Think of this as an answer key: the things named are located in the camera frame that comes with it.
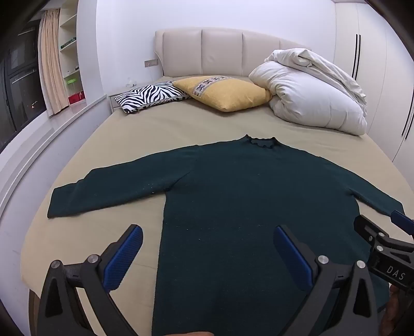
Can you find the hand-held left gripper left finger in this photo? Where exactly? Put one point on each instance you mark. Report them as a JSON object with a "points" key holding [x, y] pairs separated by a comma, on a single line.
{"points": [[124, 255]]}

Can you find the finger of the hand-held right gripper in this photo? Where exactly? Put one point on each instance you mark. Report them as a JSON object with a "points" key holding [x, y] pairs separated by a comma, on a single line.
{"points": [[402, 221], [367, 229]]}

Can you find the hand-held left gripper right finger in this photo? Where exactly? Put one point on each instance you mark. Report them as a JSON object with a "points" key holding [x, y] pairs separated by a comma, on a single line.
{"points": [[291, 255]]}

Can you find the dark green sweater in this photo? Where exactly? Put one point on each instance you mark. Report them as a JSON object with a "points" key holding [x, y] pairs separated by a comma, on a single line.
{"points": [[226, 194]]}

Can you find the person's right hand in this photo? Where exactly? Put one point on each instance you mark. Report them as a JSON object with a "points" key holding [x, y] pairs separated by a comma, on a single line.
{"points": [[395, 310]]}

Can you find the beige bed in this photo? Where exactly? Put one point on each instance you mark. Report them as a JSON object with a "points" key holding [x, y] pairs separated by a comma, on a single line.
{"points": [[145, 129]]}

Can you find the white window sill bench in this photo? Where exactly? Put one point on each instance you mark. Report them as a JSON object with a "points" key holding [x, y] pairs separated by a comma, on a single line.
{"points": [[48, 139]]}

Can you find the white wardrobe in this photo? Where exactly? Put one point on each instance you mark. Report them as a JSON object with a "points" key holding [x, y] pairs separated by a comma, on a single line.
{"points": [[378, 80]]}

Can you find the white duvet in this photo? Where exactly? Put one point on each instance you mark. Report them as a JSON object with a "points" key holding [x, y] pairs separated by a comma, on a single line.
{"points": [[307, 93]]}

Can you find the zebra print pillow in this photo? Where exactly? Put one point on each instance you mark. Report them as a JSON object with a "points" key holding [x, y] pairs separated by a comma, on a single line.
{"points": [[148, 95]]}

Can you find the red box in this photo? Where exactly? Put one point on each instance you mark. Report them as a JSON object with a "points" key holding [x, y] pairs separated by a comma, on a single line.
{"points": [[76, 98]]}

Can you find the yellow pillow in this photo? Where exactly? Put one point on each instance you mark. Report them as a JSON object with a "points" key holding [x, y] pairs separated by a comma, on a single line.
{"points": [[233, 93]]}

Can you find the green lidded container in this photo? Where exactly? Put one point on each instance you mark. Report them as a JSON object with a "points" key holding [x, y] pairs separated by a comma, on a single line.
{"points": [[72, 85]]}

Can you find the dark window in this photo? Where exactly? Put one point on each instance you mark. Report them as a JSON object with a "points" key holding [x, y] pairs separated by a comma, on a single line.
{"points": [[19, 80]]}

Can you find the beige curtain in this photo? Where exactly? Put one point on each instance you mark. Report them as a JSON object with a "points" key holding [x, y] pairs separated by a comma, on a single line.
{"points": [[51, 64]]}

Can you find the beige padded headboard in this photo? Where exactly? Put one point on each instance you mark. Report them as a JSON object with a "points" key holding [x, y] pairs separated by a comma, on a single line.
{"points": [[220, 51]]}

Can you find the wall socket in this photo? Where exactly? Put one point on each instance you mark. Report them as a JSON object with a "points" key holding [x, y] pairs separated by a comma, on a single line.
{"points": [[150, 62]]}

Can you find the white wall shelf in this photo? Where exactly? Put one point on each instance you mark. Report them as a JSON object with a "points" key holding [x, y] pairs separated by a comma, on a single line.
{"points": [[69, 55]]}

